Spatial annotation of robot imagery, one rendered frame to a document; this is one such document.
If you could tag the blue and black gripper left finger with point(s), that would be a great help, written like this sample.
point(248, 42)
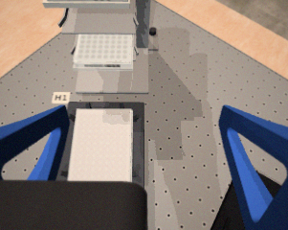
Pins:
point(17, 137)

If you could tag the grey plate hotel rack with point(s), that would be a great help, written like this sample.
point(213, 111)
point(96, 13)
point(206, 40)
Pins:
point(77, 21)

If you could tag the grey flat base plate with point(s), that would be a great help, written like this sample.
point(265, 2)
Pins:
point(191, 76)

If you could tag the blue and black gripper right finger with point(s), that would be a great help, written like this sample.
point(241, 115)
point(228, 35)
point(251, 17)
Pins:
point(259, 210)

